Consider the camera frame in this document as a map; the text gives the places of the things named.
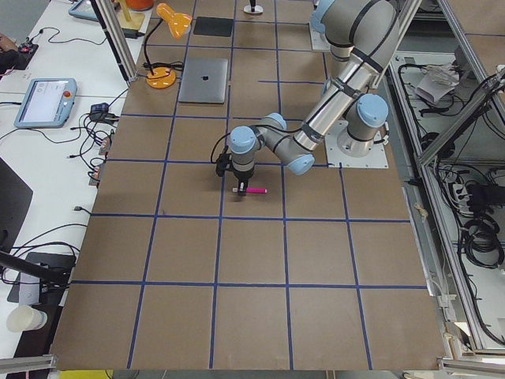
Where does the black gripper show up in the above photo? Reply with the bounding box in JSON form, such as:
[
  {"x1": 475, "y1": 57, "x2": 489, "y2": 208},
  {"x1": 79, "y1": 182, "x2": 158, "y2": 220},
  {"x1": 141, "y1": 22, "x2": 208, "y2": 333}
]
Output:
[{"x1": 232, "y1": 168, "x2": 254, "y2": 195}]

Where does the pink highlighter pen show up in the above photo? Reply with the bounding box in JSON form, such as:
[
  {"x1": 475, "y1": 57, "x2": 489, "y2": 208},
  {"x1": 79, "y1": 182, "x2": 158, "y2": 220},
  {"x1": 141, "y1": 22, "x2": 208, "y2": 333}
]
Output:
[{"x1": 232, "y1": 187, "x2": 267, "y2": 194}]

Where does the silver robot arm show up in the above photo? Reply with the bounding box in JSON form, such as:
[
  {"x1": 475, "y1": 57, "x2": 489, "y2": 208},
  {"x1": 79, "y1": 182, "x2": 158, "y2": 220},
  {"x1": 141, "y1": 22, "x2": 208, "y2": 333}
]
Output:
[
  {"x1": 243, "y1": 0, "x2": 335, "y2": 38},
  {"x1": 216, "y1": 1, "x2": 399, "y2": 195}
]

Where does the black mousepad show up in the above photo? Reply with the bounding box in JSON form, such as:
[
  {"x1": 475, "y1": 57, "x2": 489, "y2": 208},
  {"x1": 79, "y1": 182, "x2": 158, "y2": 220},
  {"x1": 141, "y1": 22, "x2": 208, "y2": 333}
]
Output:
[{"x1": 193, "y1": 17, "x2": 234, "y2": 37}]

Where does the grey closed laptop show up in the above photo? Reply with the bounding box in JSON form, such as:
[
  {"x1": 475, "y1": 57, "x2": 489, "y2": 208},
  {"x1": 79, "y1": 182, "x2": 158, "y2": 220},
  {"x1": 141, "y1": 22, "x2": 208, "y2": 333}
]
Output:
[{"x1": 178, "y1": 58, "x2": 228, "y2": 104}]

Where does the orange desk lamp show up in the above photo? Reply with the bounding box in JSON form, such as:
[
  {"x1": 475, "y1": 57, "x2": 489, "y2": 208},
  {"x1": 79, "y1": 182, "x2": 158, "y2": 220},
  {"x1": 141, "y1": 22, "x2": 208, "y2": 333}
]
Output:
[{"x1": 142, "y1": 2, "x2": 193, "y2": 89}]

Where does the wooden stand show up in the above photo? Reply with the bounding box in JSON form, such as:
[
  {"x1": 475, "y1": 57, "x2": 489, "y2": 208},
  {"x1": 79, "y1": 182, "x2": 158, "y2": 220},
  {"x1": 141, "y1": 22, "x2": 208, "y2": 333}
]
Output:
[{"x1": 117, "y1": 0, "x2": 144, "y2": 31}]

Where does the black power adapter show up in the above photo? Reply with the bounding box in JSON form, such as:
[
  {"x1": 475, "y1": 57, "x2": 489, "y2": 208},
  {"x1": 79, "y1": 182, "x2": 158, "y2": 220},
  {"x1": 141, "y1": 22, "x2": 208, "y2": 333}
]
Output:
[{"x1": 122, "y1": 28, "x2": 145, "y2": 39}]

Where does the black monitor stand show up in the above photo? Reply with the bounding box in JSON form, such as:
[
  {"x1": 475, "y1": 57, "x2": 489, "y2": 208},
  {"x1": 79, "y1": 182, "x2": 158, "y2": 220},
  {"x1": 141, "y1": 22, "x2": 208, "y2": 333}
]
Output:
[{"x1": 1, "y1": 251, "x2": 77, "y2": 306}]

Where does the blue teach pendant tablet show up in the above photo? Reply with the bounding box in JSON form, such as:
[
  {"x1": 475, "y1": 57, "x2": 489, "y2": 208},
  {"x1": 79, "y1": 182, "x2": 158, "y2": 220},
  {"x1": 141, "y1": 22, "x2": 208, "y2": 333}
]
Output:
[{"x1": 14, "y1": 78, "x2": 77, "y2": 129}]

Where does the white power strip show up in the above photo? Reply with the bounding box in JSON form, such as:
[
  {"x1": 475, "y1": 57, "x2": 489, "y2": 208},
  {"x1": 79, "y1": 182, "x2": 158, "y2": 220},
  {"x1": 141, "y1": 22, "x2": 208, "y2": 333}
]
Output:
[{"x1": 449, "y1": 182, "x2": 469, "y2": 206}]

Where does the white paper cup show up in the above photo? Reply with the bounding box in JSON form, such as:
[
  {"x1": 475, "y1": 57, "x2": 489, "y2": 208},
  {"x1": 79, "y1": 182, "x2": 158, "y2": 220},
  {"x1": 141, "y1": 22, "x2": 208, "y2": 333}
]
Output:
[{"x1": 6, "y1": 306, "x2": 48, "y2": 332}]

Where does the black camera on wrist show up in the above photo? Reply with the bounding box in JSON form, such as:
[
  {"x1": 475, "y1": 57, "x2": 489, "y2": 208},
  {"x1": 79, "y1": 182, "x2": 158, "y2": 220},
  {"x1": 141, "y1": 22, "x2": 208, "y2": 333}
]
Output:
[{"x1": 215, "y1": 152, "x2": 232, "y2": 178}]

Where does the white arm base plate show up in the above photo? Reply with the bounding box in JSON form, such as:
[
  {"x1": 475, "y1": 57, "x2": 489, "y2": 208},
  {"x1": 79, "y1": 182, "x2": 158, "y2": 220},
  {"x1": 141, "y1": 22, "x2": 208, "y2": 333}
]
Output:
[
  {"x1": 324, "y1": 120, "x2": 388, "y2": 169},
  {"x1": 309, "y1": 23, "x2": 331, "y2": 52}
]

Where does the black lamp cable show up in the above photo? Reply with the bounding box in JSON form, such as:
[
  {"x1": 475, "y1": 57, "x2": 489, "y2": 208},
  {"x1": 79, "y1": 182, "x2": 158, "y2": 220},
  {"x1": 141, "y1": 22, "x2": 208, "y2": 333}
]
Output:
[{"x1": 141, "y1": 61, "x2": 186, "y2": 76}]

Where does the aluminium frame post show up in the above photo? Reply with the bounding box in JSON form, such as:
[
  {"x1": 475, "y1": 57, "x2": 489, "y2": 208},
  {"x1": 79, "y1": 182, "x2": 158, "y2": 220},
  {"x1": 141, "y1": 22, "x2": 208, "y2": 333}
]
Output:
[{"x1": 91, "y1": 0, "x2": 138, "y2": 83}]

